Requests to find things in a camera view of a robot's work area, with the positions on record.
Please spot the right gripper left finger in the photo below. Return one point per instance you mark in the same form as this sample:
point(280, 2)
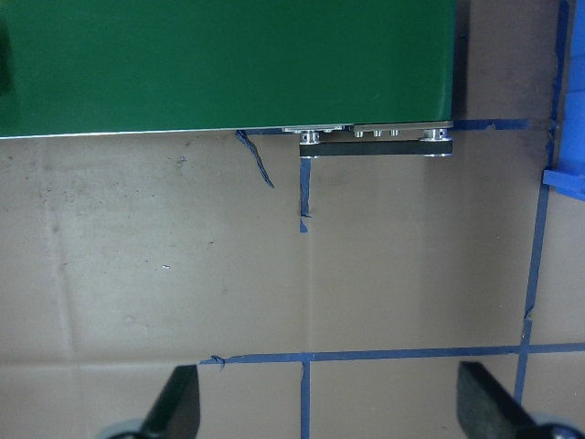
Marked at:
point(176, 412)

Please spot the green conveyor belt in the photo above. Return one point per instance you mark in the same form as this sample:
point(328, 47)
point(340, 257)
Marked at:
point(354, 77)

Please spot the right blue plastic bin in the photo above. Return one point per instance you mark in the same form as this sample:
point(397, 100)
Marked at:
point(565, 169)

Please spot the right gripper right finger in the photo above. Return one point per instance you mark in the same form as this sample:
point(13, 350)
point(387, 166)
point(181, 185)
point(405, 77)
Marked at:
point(484, 408)

